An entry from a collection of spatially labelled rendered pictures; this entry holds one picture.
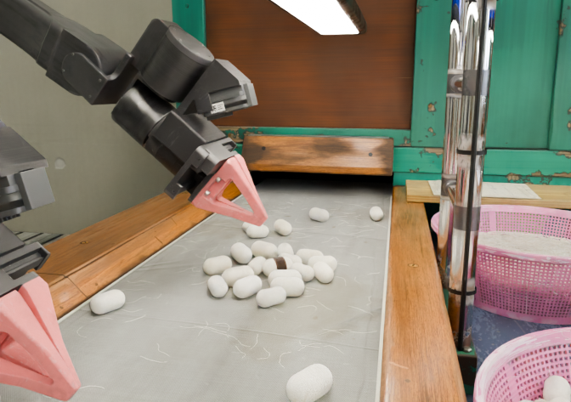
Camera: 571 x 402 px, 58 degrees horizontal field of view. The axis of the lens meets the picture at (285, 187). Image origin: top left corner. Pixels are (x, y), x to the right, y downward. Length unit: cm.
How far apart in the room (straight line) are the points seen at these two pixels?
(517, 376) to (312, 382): 16
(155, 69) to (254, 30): 55
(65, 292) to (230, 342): 19
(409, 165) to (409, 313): 61
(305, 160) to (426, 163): 24
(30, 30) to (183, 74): 19
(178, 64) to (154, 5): 144
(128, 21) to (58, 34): 141
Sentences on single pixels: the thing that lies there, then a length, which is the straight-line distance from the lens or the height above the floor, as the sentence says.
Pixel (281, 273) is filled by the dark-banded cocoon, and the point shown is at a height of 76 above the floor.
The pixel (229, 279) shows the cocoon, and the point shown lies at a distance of 57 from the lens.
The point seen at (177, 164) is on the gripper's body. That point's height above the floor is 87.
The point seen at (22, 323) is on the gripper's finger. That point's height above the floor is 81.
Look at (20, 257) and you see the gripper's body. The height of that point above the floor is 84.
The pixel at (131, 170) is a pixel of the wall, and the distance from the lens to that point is 205.
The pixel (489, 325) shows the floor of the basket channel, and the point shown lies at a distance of 68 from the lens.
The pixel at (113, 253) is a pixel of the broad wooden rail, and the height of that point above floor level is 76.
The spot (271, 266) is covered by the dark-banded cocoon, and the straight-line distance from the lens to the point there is 59.
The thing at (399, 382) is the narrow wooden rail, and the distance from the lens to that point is 37.
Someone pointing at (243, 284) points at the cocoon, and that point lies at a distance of 54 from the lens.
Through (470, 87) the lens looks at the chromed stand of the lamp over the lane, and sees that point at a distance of 48.
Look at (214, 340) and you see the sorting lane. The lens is 47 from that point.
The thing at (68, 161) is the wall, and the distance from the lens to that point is 218.
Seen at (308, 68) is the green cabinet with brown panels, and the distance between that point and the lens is 106.
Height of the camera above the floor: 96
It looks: 11 degrees down
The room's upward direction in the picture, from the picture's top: straight up
